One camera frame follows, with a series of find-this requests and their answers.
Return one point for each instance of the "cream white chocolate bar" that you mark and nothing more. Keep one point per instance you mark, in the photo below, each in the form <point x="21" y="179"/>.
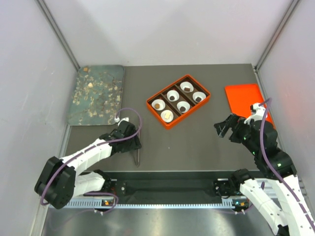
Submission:
<point x="167" y="115"/>

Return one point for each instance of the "white paper cup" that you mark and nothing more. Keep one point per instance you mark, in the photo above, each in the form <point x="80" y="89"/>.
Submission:
<point x="160" y="102"/>
<point x="173" y="93"/>
<point x="185" y="104"/>
<point x="163" y="116"/>
<point x="186" y="84"/>
<point x="198" y="94"/>

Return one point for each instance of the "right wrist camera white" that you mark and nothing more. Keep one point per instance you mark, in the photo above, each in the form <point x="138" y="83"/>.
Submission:
<point x="257" y="112"/>

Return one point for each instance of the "metal tongs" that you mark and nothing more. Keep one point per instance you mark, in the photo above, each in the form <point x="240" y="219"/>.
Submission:
<point x="136" y="152"/>

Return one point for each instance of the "floral blue tray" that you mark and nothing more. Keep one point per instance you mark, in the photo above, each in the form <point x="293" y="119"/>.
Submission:
<point x="97" y="105"/>

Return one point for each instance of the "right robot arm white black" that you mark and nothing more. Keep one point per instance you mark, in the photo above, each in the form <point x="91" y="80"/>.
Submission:
<point x="291" y="216"/>

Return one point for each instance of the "orange box lid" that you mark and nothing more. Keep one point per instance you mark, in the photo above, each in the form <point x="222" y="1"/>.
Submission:
<point x="241" y="97"/>

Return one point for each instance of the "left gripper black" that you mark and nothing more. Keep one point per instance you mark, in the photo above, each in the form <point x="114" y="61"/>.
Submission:
<point x="134" y="145"/>

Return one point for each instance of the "white paper cup front right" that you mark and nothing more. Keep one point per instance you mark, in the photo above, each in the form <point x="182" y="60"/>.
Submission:
<point x="163" y="116"/>

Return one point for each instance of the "black mounting base rail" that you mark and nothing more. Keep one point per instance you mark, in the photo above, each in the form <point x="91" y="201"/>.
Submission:
<point x="201" y="189"/>

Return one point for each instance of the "white paper cup middle right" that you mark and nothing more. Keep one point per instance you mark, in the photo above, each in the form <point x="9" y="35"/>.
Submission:
<point x="185" y="104"/>

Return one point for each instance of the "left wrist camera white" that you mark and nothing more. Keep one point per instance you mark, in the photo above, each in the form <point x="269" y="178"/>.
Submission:
<point x="124" y="129"/>

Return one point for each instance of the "white paper cup back left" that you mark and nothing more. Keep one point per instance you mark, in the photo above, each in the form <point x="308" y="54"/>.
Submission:
<point x="186" y="84"/>

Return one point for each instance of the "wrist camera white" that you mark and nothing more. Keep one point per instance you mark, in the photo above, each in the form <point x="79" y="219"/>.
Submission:
<point x="257" y="112"/>
<point x="124" y="129"/>

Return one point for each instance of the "white paper cup front left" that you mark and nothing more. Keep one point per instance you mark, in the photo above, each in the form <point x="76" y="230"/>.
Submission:
<point x="160" y="102"/>

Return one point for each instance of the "orange chocolate box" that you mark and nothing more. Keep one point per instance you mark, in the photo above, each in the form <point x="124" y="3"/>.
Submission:
<point x="178" y="116"/>

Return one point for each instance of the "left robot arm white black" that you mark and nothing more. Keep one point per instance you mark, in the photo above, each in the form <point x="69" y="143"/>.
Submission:
<point x="63" y="178"/>

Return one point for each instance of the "white paper cup back right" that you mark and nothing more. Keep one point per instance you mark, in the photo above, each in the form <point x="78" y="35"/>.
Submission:
<point x="198" y="94"/>

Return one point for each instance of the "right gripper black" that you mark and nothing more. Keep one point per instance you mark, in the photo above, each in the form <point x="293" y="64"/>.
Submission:
<point x="233" y="121"/>

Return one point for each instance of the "white paper cup middle left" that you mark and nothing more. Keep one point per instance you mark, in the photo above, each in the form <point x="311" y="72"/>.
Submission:
<point x="173" y="93"/>

